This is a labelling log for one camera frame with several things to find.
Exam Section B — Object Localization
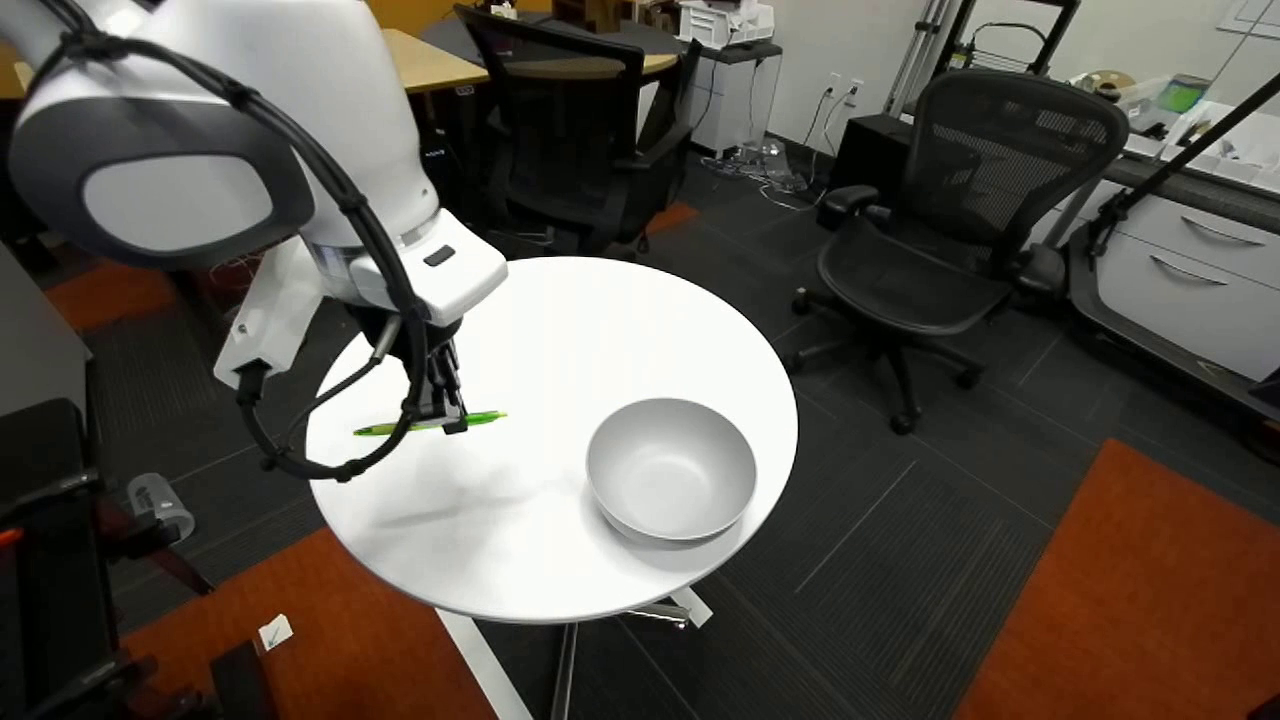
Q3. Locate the white drawer cabinet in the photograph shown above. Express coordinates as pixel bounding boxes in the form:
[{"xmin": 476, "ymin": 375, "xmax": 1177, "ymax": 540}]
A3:
[{"xmin": 1088, "ymin": 190, "xmax": 1280, "ymax": 391}]

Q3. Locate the grey round bowl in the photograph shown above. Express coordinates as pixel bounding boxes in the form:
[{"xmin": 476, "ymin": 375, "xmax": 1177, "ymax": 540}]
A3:
[{"xmin": 579, "ymin": 391, "xmax": 763, "ymax": 547}]

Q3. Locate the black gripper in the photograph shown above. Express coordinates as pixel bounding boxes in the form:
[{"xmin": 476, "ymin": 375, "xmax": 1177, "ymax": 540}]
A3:
[{"xmin": 391, "ymin": 309, "xmax": 476, "ymax": 441}]

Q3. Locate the green item on counter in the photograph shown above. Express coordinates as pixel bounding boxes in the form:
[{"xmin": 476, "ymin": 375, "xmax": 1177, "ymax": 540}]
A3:
[{"xmin": 1150, "ymin": 71, "xmax": 1212, "ymax": 120}]

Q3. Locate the white table base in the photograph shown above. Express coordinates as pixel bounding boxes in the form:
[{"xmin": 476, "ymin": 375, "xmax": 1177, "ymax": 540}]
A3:
[{"xmin": 435, "ymin": 580, "xmax": 719, "ymax": 720}]

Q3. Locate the black equipment cabinet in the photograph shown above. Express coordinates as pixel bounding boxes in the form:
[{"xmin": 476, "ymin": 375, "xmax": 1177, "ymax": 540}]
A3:
[{"xmin": 0, "ymin": 243, "xmax": 146, "ymax": 720}]

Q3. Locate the black padded office chair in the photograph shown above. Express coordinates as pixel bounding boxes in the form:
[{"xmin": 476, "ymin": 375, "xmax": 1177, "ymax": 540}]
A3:
[{"xmin": 458, "ymin": 0, "xmax": 703, "ymax": 259}]

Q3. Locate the small white tag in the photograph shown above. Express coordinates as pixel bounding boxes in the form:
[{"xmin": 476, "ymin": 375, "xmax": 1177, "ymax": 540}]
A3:
[{"xmin": 254, "ymin": 608, "xmax": 300, "ymax": 659}]

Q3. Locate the clear plastic cup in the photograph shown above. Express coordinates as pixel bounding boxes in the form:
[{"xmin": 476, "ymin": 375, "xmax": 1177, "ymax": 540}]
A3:
[{"xmin": 126, "ymin": 467, "xmax": 202, "ymax": 547}]

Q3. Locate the black cable bundle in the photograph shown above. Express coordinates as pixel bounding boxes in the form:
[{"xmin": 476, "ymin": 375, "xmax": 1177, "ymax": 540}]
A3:
[{"xmin": 36, "ymin": 0, "xmax": 447, "ymax": 489}]

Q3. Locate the black mesh office chair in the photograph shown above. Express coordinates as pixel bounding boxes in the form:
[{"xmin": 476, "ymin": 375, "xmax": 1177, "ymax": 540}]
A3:
[{"xmin": 784, "ymin": 64, "xmax": 1135, "ymax": 441}]

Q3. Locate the black computer box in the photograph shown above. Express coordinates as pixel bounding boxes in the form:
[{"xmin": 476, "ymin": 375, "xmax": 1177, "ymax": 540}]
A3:
[{"xmin": 829, "ymin": 109, "xmax": 927, "ymax": 209}]

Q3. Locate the green pen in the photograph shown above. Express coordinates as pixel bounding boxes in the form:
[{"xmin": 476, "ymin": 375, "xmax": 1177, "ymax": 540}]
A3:
[{"xmin": 348, "ymin": 406, "xmax": 513, "ymax": 445}]

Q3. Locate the wooden desk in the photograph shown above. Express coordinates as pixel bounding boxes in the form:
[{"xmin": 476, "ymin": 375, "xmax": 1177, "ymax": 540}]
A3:
[{"xmin": 376, "ymin": 20, "xmax": 494, "ymax": 99}]

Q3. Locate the black slanted pole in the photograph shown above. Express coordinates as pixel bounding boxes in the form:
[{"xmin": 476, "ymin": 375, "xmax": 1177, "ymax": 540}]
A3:
[{"xmin": 1082, "ymin": 68, "xmax": 1280, "ymax": 259}]

